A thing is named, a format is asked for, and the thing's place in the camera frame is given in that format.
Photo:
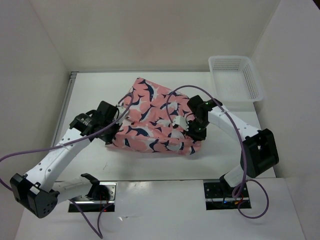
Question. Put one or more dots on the pink shark print shorts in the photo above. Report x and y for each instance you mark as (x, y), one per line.
(147, 127)

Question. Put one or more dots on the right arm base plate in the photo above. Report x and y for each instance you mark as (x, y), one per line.
(217, 199)

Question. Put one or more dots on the white plastic basket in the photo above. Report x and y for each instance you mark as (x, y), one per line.
(235, 79)

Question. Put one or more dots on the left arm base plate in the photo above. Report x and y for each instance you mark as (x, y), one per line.
(104, 200)

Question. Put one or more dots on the aluminium table edge rail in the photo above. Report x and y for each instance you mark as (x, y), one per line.
(64, 119)

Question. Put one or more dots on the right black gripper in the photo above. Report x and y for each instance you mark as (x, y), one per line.
(196, 136)

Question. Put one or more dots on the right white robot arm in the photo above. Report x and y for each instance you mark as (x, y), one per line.
(258, 147)

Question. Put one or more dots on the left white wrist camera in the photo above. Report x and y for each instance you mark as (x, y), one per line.
(121, 113)

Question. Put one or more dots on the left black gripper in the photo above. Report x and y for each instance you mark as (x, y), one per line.
(108, 138)

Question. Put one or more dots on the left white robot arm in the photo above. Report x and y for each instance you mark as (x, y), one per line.
(39, 192)

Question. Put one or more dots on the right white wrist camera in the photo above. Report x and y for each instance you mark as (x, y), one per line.
(181, 122)

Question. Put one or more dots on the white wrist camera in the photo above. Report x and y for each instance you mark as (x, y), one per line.
(181, 122)
(121, 113)

